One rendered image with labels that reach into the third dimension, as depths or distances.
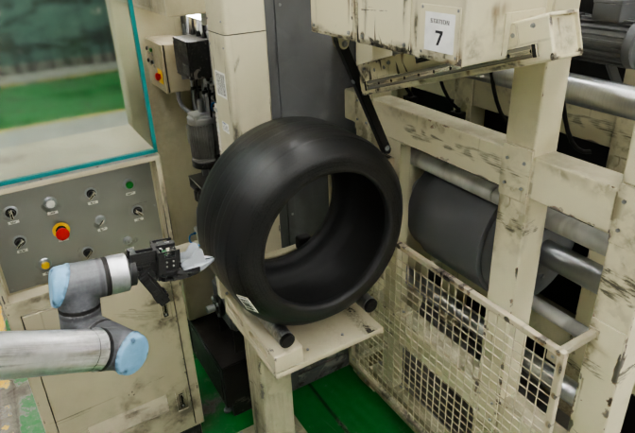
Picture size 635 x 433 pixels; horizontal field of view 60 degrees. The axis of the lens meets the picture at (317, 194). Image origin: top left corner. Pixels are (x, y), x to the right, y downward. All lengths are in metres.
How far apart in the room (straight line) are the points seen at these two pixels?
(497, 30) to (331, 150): 0.46
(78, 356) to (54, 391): 0.99
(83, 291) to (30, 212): 0.62
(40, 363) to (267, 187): 0.58
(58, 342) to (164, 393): 1.20
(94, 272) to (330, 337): 0.73
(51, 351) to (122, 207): 0.86
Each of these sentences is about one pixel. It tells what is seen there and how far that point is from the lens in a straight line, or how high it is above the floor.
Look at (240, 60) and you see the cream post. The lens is 1.60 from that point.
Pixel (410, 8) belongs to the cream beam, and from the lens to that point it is 1.30.
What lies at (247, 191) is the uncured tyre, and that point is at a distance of 1.32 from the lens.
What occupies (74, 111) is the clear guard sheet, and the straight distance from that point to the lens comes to 1.80.
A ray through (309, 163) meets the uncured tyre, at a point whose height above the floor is 1.40.
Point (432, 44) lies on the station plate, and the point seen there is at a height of 1.67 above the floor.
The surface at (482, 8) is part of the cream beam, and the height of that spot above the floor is 1.75.
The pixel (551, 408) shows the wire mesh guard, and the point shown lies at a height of 0.82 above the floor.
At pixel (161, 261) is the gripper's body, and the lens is 1.36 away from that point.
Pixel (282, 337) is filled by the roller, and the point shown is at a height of 0.92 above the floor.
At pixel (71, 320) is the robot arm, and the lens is 1.37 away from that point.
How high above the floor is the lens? 1.90
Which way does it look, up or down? 25 degrees down
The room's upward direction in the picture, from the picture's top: 2 degrees counter-clockwise
